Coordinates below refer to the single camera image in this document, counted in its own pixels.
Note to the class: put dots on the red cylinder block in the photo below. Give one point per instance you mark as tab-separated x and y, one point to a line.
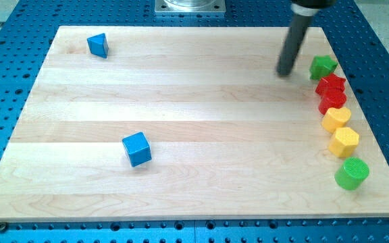
331	98

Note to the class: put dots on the blue triangular prism block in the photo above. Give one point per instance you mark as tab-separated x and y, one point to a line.
98	45

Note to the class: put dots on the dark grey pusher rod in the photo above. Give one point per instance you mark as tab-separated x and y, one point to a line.
300	22

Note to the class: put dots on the black robot arm end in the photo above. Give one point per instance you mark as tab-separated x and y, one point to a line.
314	4

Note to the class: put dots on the green star block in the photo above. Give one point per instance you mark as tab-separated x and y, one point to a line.
321	66

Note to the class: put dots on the yellow heart block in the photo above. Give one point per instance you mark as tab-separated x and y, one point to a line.
335	118

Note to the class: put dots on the red star block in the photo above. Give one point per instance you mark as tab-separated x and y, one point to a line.
330	82

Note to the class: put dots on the yellow hexagon block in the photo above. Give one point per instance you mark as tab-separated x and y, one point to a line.
343	142

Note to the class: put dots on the light wooden board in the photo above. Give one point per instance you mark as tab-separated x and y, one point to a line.
229	138

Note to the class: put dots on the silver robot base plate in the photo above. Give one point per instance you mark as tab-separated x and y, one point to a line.
190	6

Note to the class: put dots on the blue wooden cube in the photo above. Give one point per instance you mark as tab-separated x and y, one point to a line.
137	149

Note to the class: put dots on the green cylinder block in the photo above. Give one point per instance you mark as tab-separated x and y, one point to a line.
352	173

